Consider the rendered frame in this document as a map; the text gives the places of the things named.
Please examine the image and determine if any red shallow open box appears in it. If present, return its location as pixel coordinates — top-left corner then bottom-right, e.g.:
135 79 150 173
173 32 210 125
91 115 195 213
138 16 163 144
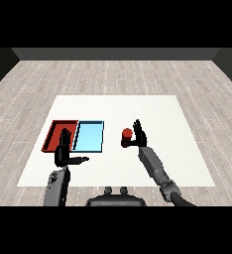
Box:
41 119 79 154

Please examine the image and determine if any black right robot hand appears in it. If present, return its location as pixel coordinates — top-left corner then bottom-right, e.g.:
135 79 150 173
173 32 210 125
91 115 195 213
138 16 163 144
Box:
120 119 148 149

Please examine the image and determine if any light blue shallow open box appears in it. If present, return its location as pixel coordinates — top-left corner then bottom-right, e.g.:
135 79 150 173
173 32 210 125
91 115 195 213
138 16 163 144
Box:
70 120 105 154

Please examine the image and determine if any small red can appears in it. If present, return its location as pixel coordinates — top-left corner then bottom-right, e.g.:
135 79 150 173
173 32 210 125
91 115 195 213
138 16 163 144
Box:
121 128 134 143

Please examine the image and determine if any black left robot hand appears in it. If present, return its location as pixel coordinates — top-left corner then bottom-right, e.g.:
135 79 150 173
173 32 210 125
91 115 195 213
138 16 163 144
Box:
54 127 90 169

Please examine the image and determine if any dark grey robot body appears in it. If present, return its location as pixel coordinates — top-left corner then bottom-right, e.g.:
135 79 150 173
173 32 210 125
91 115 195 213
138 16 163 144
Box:
85 187 148 207

